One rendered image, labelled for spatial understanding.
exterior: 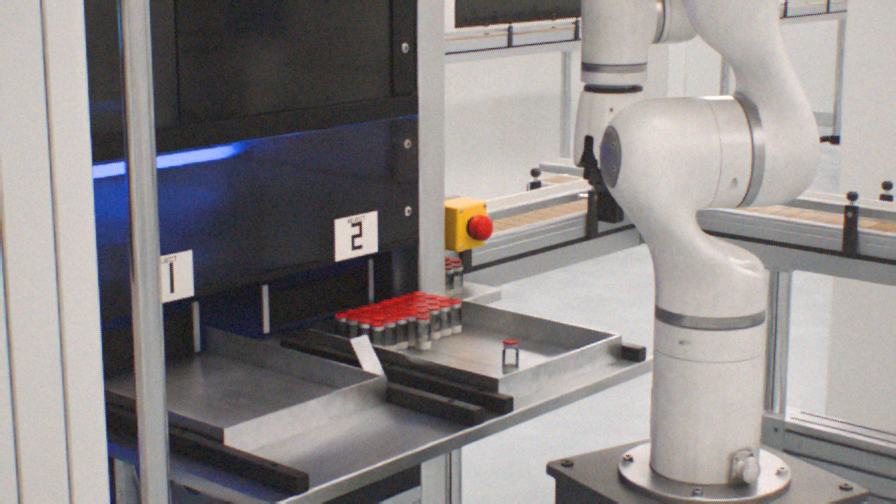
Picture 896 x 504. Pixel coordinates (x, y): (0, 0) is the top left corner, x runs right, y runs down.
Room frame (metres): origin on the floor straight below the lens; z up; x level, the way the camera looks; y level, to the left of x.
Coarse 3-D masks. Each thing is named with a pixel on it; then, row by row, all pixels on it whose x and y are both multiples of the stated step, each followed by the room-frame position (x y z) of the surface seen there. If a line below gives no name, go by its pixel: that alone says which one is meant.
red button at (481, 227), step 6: (480, 216) 2.29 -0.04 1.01; (486, 216) 2.29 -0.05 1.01; (474, 222) 2.28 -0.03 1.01; (480, 222) 2.28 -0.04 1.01; (486, 222) 2.28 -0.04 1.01; (492, 222) 2.30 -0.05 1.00; (474, 228) 2.28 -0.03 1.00; (480, 228) 2.28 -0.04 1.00; (486, 228) 2.28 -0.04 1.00; (492, 228) 2.30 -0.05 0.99; (474, 234) 2.28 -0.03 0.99; (480, 234) 2.28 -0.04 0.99; (486, 234) 2.28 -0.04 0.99; (480, 240) 2.28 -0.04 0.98
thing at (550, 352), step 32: (480, 320) 2.13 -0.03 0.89; (512, 320) 2.09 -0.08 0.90; (544, 320) 2.06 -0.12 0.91; (352, 352) 1.95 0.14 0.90; (384, 352) 1.91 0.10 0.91; (416, 352) 2.00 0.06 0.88; (448, 352) 2.00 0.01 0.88; (480, 352) 2.00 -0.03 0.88; (544, 352) 2.00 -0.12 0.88; (576, 352) 1.90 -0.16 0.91; (608, 352) 1.95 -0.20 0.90; (480, 384) 1.80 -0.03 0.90; (512, 384) 1.80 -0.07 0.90; (544, 384) 1.85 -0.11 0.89
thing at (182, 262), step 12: (180, 252) 1.88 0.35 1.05; (168, 264) 1.87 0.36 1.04; (180, 264) 1.88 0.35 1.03; (192, 264) 1.90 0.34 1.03; (168, 276) 1.87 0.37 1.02; (180, 276) 1.88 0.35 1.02; (192, 276) 1.89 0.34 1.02; (168, 288) 1.87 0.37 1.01; (180, 288) 1.88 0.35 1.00; (192, 288) 1.89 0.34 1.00; (168, 300) 1.86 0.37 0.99
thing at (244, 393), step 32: (224, 352) 1.99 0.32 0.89; (256, 352) 1.94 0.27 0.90; (288, 352) 1.90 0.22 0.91; (128, 384) 1.86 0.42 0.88; (192, 384) 1.86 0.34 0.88; (224, 384) 1.86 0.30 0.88; (256, 384) 1.86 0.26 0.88; (288, 384) 1.86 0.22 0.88; (320, 384) 1.86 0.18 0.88; (352, 384) 1.82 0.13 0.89; (384, 384) 1.79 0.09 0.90; (192, 416) 1.73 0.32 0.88; (224, 416) 1.73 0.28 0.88; (256, 416) 1.73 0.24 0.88; (288, 416) 1.67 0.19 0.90; (320, 416) 1.71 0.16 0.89
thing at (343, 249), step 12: (360, 216) 2.13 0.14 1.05; (372, 216) 2.14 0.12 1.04; (336, 228) 2.09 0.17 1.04; (348, 228) 2.11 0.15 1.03; (372, 228) 2.14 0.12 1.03; (336, 240) 2.09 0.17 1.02; (348, 240) 2.11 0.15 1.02; (360, 240) 2.12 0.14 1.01; (372, 240) 2.14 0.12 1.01; (336, 252) 2.09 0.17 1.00; (348, 252) 2.11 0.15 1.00; (360, 252) 2.12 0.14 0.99; (372, 252) 2.14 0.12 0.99
